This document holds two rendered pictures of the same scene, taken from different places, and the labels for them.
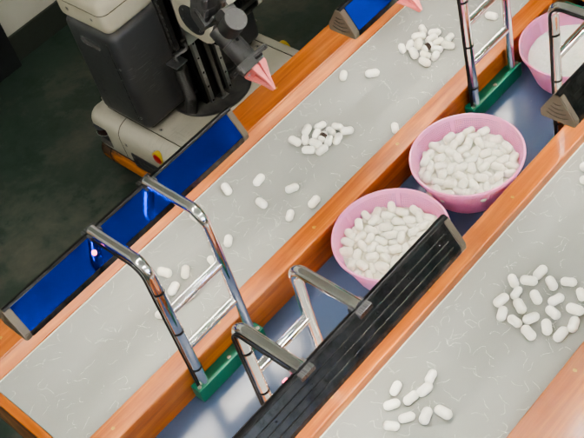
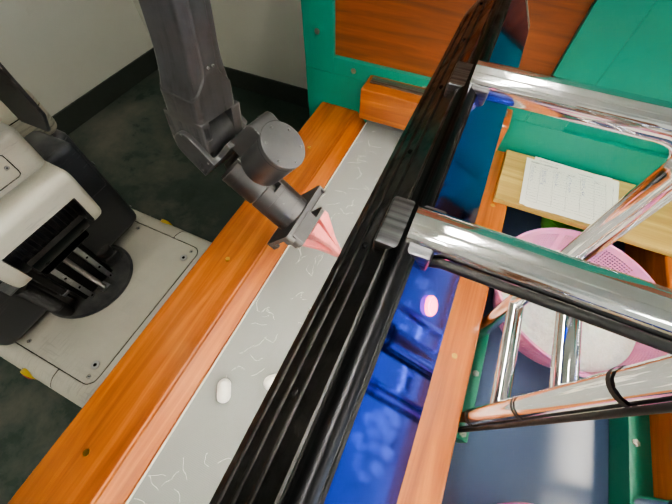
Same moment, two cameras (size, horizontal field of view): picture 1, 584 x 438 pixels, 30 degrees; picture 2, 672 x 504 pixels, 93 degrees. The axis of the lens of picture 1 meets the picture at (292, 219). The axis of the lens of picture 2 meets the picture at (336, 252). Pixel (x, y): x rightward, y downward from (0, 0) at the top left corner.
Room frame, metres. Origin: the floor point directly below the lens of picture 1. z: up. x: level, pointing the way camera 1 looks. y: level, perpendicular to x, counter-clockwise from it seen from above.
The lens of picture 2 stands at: (2.00, -0.34, 1.24)
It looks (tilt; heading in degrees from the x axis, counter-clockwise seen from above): 59 degrees down; 329
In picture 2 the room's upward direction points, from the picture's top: straight up
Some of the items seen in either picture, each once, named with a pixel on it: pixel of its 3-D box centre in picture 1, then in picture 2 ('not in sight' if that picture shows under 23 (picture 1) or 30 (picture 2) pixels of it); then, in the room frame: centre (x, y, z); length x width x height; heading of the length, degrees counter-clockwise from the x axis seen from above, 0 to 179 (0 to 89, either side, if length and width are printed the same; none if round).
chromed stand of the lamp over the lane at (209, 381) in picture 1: (177, 288); not in sight; (1.49, 0.27, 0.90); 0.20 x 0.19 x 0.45; 124
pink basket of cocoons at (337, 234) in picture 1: (393, 246); not in sight; (1.56, -0.20, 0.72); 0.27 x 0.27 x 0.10
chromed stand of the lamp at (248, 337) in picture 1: (321, 381); not in sight; (1.16, 0.04, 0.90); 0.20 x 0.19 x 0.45; 124
